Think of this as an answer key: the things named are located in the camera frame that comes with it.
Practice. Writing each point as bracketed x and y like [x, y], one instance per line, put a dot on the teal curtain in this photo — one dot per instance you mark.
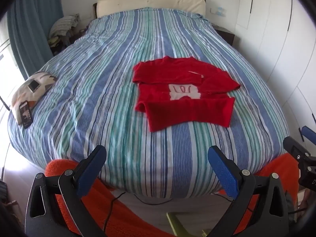
[29, 25]

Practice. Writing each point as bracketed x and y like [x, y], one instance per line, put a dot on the wall socket with plug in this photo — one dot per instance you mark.
[219, 11]

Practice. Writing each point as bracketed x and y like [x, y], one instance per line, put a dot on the cream padded headboard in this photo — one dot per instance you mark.
[107, 7]

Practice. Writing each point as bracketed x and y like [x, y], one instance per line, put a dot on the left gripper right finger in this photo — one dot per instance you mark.
[270, 214]

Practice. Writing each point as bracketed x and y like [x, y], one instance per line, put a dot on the green plastic object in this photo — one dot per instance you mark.
[176, 225]

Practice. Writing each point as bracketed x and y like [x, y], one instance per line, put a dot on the white wardrobe doors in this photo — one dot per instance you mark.
[278, 38]

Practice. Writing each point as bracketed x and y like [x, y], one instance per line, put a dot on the red knit sweater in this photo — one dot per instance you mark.
[177, 90]

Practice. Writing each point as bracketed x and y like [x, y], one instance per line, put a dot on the dark wooden nightstand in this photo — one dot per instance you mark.
[225, 34]

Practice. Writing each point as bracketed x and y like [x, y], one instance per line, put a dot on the patterned beige cushion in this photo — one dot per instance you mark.
[24, 94]

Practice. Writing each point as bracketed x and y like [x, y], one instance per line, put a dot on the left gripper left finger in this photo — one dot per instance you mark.
[43, 216]

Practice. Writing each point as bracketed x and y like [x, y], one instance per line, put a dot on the pile of folded clothes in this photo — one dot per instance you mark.
[62, 33]

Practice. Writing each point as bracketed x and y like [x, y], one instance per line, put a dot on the striped blue green bedspread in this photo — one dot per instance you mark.
[93, 103]

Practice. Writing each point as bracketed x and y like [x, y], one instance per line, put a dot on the black smartphone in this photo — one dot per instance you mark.
[25, 114]

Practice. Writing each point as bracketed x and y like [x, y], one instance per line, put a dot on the small silver phone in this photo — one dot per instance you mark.
[33, 86]

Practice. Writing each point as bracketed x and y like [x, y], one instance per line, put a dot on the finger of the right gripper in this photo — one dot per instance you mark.
[308, 133]

